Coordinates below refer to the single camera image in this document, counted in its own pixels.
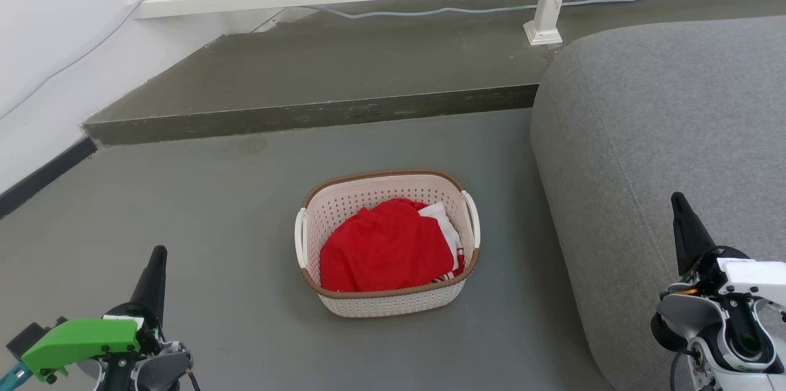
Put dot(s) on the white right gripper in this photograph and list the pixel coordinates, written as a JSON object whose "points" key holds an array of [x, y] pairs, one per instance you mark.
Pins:
{"points": [[755, 277]]}

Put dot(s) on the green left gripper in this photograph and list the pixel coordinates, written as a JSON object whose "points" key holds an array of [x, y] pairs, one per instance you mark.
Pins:
{"points": [[80, 339]]}

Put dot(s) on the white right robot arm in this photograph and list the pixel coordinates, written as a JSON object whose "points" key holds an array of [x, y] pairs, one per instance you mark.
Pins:
{"points": [[731, 342]]}

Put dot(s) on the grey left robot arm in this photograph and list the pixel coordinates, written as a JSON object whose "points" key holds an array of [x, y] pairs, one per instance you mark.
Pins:
{"points": [[153, 369]]}

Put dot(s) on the cream perforated laundry basket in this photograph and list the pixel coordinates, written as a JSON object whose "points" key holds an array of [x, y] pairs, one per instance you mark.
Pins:
{"points": [[393, 305]]}

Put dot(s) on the grey fabric sofa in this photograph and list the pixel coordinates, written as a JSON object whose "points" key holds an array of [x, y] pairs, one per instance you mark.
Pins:
{"points": [[645, 133]]}

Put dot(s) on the black baseboard strip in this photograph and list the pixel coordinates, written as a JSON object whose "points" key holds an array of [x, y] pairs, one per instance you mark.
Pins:
{"points": [[43, 176]]}

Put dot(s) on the red garment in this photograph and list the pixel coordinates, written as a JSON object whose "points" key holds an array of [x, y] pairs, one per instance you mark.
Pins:
{"points": [[381, 250]]}

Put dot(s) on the white red-striped garment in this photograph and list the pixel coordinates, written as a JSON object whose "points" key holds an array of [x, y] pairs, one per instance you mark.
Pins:
{"points": [[447, 228]]}

